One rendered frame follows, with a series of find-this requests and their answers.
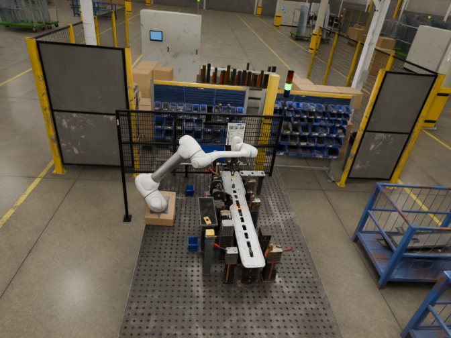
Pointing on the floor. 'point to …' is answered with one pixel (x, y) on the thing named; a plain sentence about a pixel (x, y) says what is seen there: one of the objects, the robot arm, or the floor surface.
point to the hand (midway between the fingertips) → (232, 172)
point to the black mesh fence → (179, 144)
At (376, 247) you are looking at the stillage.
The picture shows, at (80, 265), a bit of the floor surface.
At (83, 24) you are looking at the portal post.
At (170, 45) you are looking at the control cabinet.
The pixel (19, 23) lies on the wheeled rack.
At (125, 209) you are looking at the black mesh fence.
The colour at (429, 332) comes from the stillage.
